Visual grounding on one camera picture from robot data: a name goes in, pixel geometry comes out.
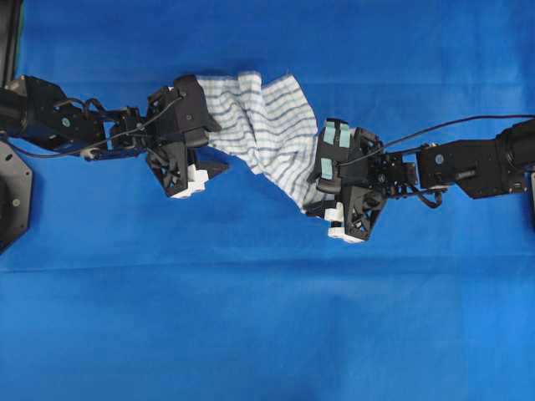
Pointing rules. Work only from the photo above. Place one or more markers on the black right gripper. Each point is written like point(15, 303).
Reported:
point(366, 181)

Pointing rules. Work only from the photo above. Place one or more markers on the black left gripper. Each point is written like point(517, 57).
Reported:
point(176, 167)

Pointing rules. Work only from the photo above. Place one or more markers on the white blue-striped towel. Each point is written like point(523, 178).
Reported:
point(271, 127)

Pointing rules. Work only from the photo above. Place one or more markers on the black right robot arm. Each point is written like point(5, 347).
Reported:
point(481, 168)

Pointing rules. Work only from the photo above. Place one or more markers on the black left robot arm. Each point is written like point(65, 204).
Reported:
point(40, 113)

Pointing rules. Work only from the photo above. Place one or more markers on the blue table cloth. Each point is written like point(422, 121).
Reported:
point(117, 292)

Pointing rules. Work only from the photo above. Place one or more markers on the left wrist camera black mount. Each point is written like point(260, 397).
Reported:
point(195, 121)

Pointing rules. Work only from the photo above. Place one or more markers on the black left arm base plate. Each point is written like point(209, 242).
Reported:
point(16, 196)

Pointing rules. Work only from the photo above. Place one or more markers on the black frame post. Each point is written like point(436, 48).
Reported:
point(11, 23)

